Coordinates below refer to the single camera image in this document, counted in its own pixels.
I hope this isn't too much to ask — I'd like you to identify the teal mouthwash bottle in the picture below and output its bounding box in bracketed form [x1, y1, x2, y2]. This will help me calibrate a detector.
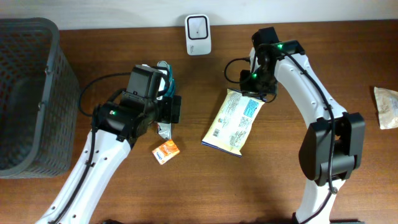
[157, 60, 175, 97]

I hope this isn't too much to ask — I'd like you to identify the silver triangular snack packet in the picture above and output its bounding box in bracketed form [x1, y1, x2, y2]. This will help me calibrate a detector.
[157, 123, 172, 141]

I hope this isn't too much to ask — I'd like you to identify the yellow snack bag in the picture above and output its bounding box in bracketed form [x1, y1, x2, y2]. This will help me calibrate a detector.
[201, 89, 264, 157]

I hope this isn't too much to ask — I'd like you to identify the orange white small box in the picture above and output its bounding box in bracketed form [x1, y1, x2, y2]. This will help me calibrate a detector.
[152, 139, 180, 165]

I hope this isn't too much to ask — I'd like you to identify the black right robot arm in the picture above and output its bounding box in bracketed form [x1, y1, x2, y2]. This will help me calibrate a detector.
[239, 27, 365, 223]

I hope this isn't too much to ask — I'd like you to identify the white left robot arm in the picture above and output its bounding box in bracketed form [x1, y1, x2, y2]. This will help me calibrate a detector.
[38, 61, 182, 223]

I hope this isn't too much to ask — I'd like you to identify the white barcode scanner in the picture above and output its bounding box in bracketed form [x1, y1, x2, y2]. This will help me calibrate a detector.
[185, 14, 211, 56]

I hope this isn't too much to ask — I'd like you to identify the grey plastic lattice basket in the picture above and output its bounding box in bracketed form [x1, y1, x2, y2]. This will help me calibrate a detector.
[1, 18, 80, 179]

